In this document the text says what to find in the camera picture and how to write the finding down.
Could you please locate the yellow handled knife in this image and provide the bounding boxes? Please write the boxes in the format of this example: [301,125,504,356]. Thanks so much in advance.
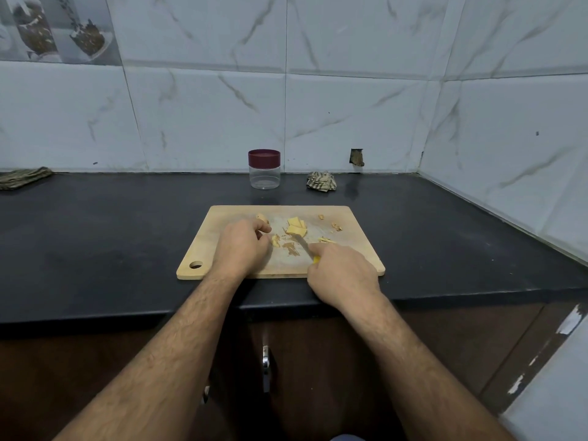
[295,235,323,265]

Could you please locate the black countertop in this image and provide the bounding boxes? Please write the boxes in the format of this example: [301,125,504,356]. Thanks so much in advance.
[0,171,588,327]

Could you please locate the person's right forearm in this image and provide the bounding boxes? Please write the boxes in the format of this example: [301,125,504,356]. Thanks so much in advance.
[349,293,516,441]

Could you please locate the pile of yellow ginger slices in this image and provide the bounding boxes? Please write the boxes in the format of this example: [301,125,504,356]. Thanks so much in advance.
[283,216,311,239]

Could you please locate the person's left forearm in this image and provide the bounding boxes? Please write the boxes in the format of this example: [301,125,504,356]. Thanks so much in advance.
[53,271,244,441]

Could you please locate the small ginger peel scraps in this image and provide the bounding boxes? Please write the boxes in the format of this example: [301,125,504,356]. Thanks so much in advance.
[317,212,345,233]

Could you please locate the clear jar maroon lid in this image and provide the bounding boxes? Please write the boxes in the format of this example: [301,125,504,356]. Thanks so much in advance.
[248,148,282,190]

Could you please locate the folded green cloth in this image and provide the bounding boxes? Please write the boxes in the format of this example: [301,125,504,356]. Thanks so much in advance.
[0,166,55,191]

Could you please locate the brown wooden cabinet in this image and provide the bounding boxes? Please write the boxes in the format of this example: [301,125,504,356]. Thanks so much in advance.
[0,298,588,441]

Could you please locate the person's left hand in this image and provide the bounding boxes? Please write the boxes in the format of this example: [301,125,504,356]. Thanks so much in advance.
[211,218,275,283]

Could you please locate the crumpled patterned cloth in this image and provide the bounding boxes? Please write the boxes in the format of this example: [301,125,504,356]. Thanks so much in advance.
[306,171,338,194]

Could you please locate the person's right hand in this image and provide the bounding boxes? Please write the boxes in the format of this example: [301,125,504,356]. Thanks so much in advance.
[307,240,384,315]

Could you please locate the decorative picture tiles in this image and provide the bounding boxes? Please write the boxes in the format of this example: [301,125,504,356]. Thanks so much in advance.
[0,0,123,67]

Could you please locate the wooden cutting board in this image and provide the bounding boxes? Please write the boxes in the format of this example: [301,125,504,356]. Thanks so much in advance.
[176,205,387,281]

